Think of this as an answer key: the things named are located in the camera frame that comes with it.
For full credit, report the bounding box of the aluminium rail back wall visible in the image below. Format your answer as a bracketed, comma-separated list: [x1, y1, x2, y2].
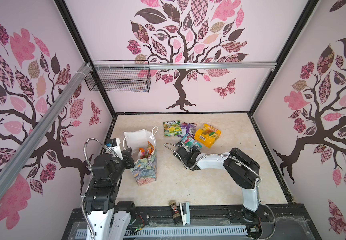
[93, 62, 277, 70]

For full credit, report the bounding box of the white slotted cable duct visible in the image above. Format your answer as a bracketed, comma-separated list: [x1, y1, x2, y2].
[76, 225, 249, 240]

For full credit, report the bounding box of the teal Fox's candy bag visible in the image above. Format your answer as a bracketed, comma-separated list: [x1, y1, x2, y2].
[179, 134, 202, 150]

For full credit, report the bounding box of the purple candy bag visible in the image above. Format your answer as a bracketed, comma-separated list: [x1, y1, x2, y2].
[180, 122, 197, 137]

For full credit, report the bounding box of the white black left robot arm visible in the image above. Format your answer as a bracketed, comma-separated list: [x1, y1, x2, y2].
[81, 148, 135, 240]

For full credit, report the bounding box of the floral paper bag white inside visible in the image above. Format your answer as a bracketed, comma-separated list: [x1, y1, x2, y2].
[123, 126, 158, 186]

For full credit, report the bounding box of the black wire basket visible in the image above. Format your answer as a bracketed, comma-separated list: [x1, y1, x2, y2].
[85, 60, 151, 93]

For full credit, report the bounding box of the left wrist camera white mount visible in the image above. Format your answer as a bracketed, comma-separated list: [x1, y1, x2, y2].
[104, 138, 123, 160]

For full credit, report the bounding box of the yellow snack pack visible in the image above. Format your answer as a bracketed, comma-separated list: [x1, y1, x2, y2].
[194, 124, 222, 148]

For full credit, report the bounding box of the small orange snack packet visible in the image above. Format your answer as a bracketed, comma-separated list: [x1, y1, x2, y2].
[137, 148, 152, 159]

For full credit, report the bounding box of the orange corn chips bag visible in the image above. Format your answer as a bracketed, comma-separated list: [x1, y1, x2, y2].
[145, 142, 155, 158]

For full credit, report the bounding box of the aluminium rail left wall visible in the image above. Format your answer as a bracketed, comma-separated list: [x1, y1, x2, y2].
[0, 63, 92, 199]

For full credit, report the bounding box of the green yellow candy bag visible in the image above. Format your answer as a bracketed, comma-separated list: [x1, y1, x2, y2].
[163, 120, 183, 137]

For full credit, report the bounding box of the small dark spice jar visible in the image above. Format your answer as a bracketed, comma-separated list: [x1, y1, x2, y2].
[169, 200, 182, 225]

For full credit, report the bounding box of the left metal flexible conduit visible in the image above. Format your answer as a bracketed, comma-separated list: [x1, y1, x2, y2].
[81, 138, 112, 240]

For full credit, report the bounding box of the aluminium rail wall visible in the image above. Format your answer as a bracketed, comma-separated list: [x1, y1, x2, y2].
[93, 62, 277, 70]
[0, 63, 92, 199]

